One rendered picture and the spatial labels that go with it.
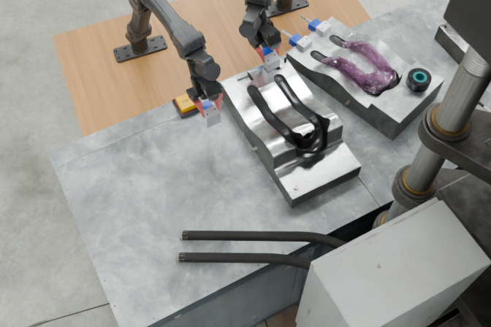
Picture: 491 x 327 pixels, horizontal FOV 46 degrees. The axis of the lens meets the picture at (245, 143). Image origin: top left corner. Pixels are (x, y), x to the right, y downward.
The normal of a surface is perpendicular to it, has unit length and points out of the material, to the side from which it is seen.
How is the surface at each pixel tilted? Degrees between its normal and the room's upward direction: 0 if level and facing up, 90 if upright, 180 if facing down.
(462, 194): 0
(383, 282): 0
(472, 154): 0
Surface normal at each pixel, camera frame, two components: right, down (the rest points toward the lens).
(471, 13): -0.88, 0.40
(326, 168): 0.00, -0.54
